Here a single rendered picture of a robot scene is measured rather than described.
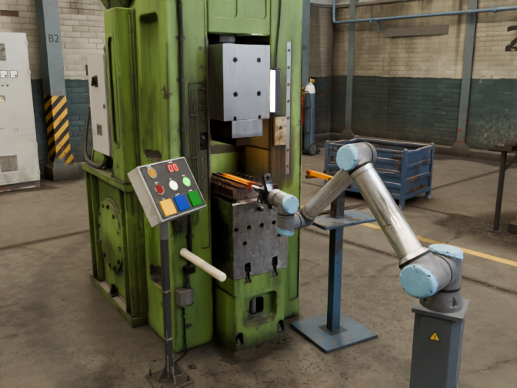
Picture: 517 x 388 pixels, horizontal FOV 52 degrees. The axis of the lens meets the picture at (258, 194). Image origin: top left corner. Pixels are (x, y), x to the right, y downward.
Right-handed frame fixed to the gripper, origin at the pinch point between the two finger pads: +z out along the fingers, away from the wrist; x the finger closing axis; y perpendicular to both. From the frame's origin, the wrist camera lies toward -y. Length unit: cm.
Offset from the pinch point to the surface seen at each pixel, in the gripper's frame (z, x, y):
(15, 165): 525, -52, 88
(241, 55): 6, -6, -71
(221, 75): 7, -18, -60
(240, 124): 4.6, -7.3, -34.0
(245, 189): 3.1, -4.3, 3.0
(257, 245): -4.2, 0.3, 35.4
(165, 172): -10, -57, -15
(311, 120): 553, 478, 55
